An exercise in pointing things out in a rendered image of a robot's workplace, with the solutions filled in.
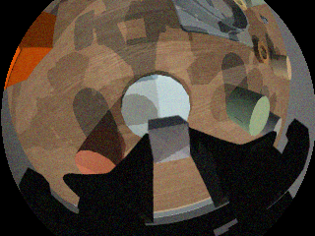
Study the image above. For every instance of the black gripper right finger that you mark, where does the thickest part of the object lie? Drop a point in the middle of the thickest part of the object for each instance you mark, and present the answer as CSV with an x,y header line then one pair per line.
x,y
222,163

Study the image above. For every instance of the beige cylinder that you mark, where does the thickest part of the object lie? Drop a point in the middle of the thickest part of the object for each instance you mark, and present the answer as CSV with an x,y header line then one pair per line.
x,y
281,66

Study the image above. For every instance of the orange ring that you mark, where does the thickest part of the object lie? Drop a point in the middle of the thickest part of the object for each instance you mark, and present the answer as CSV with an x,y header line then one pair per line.
x,y
256,46

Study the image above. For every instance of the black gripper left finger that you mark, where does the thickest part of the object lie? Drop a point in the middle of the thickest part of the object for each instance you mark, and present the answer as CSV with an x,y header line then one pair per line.
x,y
130,182

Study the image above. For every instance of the orange cylinder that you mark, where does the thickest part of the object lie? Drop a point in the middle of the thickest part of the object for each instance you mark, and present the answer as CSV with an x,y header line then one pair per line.
x,y
101,152

